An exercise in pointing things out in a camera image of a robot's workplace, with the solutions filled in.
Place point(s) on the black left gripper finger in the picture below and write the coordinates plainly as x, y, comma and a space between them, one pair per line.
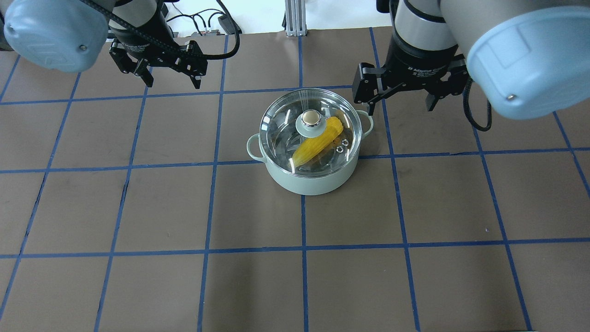
142, 70
196, 69

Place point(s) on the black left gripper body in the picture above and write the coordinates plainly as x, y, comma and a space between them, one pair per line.
141, 33

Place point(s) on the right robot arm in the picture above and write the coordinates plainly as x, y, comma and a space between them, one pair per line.
529, 57

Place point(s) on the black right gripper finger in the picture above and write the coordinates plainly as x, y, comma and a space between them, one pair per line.
434, 95
369, 86

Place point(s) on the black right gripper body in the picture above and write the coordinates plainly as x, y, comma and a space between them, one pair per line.
417, 59

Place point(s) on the pale green electric pot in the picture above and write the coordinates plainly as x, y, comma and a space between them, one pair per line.
304, 177

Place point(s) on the glass pot lid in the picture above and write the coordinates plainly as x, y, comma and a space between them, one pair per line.
309, 133

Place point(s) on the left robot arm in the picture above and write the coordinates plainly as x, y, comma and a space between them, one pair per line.
68, 35

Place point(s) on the yellow corn cob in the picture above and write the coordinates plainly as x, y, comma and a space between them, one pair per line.
310, 147

